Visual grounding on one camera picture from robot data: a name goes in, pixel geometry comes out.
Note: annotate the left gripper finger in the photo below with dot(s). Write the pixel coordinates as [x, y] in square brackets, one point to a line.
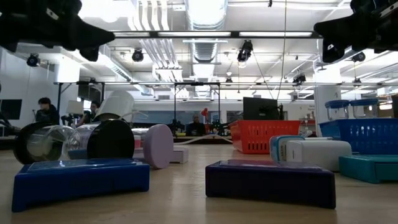
[90, 31]
[90, 41]

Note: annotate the black monitor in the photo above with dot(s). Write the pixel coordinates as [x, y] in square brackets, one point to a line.
[261, 109]

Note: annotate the background black robot arm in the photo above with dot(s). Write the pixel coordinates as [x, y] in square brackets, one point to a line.
[219, 127]
[176, 126]

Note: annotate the person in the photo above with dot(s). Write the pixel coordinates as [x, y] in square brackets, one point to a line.
[46, 113]
[91, 113]
[196, 126]

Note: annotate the black hourglass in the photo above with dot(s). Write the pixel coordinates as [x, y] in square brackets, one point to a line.
[110, 140]

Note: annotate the red plastic basket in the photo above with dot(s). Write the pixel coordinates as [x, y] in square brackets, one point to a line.
[258, 137]

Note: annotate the small white box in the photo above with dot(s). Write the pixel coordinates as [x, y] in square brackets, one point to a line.
[180, 155]

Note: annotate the black hanging camera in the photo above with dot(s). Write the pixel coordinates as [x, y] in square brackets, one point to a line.
[359, 56]
[32, 59]
[137, 55]
[299, 79]
[245, 49]

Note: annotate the white lampshade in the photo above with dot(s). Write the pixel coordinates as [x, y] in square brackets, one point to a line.
[74, 107]

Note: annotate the black background frame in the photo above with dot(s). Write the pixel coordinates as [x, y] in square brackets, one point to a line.
[59, 93]

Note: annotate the pink and white charger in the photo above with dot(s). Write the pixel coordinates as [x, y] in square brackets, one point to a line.
[137, 143]

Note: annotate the white rounded box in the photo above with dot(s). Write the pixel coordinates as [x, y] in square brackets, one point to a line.
[317, 155]

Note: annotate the blue box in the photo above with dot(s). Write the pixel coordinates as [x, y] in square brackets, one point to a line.
[77, 183]

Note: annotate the teal and white charger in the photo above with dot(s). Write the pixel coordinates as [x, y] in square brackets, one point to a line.
[275, 147]

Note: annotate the teal box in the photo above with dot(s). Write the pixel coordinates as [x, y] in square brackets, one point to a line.
[367, 169]

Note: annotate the black overhead beam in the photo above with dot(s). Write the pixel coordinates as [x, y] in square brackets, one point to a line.
[234, 34]

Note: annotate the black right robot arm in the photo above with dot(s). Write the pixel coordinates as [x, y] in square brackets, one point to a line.
[393, 34]

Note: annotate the blue plastic basket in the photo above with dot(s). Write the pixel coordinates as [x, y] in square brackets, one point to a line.
[357, 137]

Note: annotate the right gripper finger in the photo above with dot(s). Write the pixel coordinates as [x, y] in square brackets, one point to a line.
[339, 25]
[340, 37]

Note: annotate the lilac hourglass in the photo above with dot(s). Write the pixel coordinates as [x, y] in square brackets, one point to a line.
[158, 146]

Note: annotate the dark purple box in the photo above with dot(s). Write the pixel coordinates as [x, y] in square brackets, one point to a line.
[270, 186]

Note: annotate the dark wall screen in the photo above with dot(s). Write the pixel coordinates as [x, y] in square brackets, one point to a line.
[11, 109]

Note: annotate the red ornament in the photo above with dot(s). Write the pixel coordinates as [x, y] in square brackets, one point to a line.
[204, 112]

